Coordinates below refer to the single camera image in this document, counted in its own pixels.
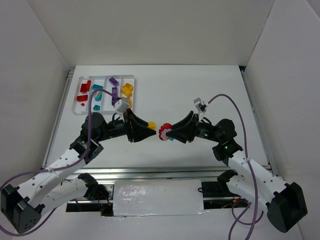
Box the yellow red blue lego cluster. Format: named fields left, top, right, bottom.
left=158, top=123, right=174, bottom=141

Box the small teal square lego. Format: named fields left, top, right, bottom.
left=93, top=105, right=100, bottom=111

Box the yellow round printed lego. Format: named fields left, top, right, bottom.
left=121, top=86, right=132, bottom=98

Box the teal round printed lego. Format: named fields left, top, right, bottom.
left=93, top=91, right=103, bottom=102

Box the purple rounded lego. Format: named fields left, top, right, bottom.
left=111, top=96, right=119, bottom=106

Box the red sloped lego brick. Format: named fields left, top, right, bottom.
left=76, top=94, right=88, bottom=102

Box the teal lego brick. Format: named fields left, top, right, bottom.
left=91, top=84, right=103, bottom=90

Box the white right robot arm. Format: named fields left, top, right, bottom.
left=165, top=111, right=308, bottom=233

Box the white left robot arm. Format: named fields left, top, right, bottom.
left=0, top=108, right=156, bottom=236

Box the yellow lego brick in tray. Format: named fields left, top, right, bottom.
left=127, top=97, right=133, bottom=108

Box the purple studded lego plate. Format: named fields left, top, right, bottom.
left=111, top=87, right=118, bottom=96

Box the white divided sorting tray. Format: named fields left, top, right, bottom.
left=72, top=75, right=135, bottom=115

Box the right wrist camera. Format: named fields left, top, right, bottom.
left=193, top=97, right=207, bottom=120

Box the aluminium front rail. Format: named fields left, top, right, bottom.
left=67, top=166, right=228, bottom=182

